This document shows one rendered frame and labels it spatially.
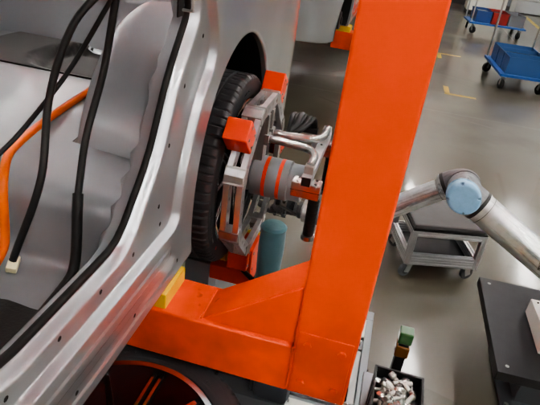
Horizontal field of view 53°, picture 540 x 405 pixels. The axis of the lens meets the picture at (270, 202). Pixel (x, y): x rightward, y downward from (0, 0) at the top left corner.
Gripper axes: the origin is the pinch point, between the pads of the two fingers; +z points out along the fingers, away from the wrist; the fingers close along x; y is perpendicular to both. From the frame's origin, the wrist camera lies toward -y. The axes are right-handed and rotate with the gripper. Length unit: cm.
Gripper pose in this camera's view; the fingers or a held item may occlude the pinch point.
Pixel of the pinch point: (253, 197)
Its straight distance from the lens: 216.4
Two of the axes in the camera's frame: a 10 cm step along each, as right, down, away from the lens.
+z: -9.6, -2.2, 1.6
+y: 0.9, 2.9, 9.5
